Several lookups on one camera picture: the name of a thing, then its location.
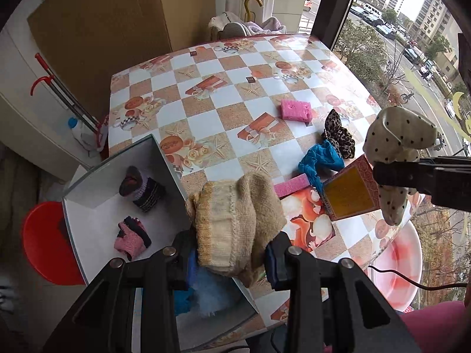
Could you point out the person's pink garment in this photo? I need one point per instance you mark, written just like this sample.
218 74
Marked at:
438 325

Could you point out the leopard print scrunchie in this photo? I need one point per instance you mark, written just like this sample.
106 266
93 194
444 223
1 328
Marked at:
338 132

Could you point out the red plastic stool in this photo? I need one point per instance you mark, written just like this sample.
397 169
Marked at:
48 242

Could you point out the teal lace cloth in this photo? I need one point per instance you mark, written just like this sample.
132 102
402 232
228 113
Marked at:
318 161

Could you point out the pink white basin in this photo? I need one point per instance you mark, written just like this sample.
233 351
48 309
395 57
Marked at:
399 264

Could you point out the purple black striped sock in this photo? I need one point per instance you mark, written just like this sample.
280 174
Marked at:
150 195

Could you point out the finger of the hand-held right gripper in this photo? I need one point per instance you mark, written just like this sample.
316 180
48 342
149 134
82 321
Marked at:
408 179
449 160

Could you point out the dark window frame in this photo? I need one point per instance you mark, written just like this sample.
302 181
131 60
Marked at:
336 3

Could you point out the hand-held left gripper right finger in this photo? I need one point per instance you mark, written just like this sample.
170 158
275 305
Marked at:
279 268

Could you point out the brown cardboard sheet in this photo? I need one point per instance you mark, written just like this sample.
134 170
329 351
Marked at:
99 18

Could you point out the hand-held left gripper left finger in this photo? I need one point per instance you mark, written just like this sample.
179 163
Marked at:
182 264

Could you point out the white grey slipper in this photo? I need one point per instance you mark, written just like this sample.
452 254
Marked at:
235 30

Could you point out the cream polka dot sock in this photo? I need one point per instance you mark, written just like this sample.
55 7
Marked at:
397 139

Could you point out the pink black sock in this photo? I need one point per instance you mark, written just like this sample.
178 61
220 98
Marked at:
130 237

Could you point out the white storage box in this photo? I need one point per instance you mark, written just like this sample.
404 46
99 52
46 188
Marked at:
106 209

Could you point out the light blue fluffy cloth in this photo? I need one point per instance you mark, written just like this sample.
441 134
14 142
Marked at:
215 296

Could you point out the blue ruffled cloth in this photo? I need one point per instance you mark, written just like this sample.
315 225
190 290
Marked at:
183 299

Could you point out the orange printed packet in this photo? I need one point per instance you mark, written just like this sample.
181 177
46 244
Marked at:
312 224

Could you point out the pink sponge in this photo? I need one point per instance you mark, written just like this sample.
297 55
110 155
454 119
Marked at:
292 186
296 110

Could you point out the beige knit sock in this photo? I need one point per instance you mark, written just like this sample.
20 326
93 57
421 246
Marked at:
235 224

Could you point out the white bottle blue cap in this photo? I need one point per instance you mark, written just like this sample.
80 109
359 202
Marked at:
79 132

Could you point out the dark brown sock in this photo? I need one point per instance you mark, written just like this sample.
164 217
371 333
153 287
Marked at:
129 185

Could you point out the checkered printed tablecloth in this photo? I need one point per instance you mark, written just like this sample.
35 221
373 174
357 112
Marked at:
228 117

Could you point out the red patterned box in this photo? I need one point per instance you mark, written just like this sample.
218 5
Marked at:
349 191

